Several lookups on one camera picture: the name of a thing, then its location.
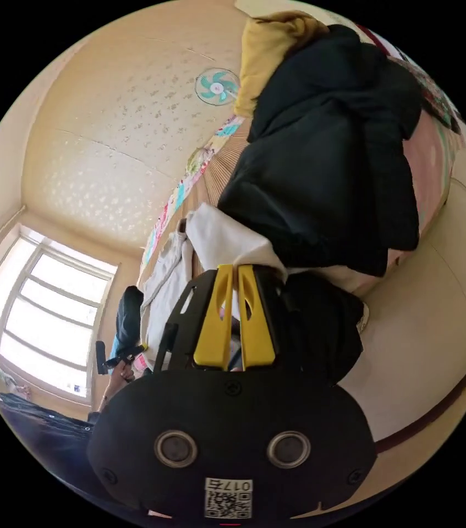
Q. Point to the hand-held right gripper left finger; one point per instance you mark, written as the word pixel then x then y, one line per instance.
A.
pixel 212 330

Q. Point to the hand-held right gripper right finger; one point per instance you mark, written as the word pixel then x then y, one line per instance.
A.
pixel 259 334

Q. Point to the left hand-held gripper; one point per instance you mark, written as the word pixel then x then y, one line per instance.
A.
pixel 129 313

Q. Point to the person's left forearm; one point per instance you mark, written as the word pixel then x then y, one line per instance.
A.
pixel 111 392

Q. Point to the pile of clothes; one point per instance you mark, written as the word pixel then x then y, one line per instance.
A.
pixel 331 165

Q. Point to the person's body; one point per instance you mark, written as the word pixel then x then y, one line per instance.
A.
pixel 47 437

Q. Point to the white thermal wear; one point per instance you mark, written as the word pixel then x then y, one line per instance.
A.
pixel 220 243

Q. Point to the person's left hand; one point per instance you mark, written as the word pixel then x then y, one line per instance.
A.
pixel 127 371

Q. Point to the window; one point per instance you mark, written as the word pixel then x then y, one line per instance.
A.
pixel 47 313

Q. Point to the wall fan with teal blades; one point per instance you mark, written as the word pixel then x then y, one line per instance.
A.
pixel 217 87

